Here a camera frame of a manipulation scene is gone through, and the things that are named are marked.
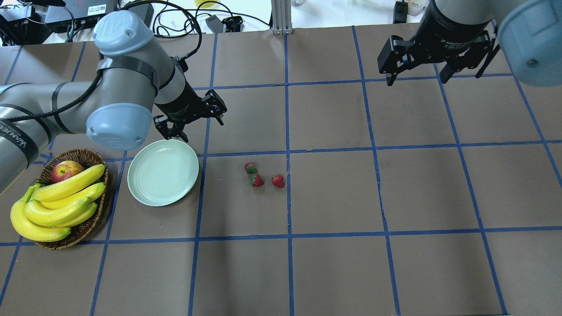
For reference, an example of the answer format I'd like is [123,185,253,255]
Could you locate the light green plate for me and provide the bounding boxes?
[127,140,199,207]

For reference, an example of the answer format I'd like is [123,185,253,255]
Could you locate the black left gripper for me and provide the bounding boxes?
[153,79,227,143]

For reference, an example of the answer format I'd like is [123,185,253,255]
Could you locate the woven wicker basket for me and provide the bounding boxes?
[31,148,110,250]

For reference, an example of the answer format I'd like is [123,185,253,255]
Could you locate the red strawberry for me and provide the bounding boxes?
[250,173,265,187]
[271,174,286,188]
[244,162,258,174]

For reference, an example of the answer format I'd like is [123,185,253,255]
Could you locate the red apple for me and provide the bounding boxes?
[51,160,86,183]

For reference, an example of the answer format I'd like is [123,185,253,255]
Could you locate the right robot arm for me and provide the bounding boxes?
[377,0,562,87]

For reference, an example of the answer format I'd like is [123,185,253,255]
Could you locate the yellow banana bunch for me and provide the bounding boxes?
[10,164,106,243]

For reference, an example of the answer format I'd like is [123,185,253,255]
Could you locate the aluminium frame post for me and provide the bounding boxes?
[271,0,293,35]

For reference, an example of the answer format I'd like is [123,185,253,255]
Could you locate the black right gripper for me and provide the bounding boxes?
[377,4,493,86]

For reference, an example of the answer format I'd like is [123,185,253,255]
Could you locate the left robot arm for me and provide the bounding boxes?
[0,10,227,191]

